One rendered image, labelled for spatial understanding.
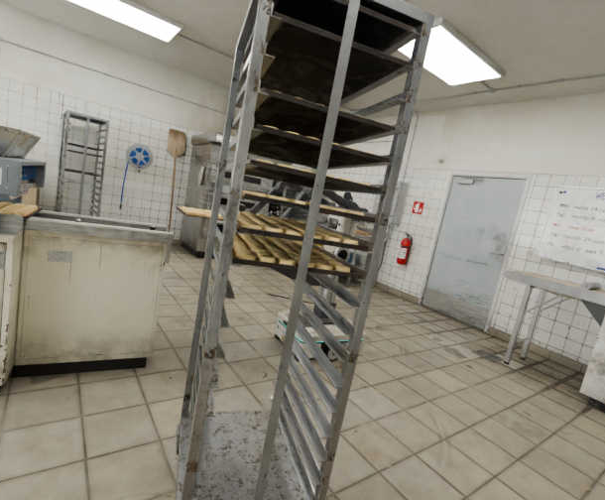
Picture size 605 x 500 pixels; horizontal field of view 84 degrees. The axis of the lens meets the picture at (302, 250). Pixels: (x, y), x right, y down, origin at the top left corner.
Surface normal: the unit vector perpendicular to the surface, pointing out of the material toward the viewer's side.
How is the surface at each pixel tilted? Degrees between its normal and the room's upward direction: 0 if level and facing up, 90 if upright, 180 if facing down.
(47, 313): 90
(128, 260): 90
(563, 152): 90
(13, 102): 90
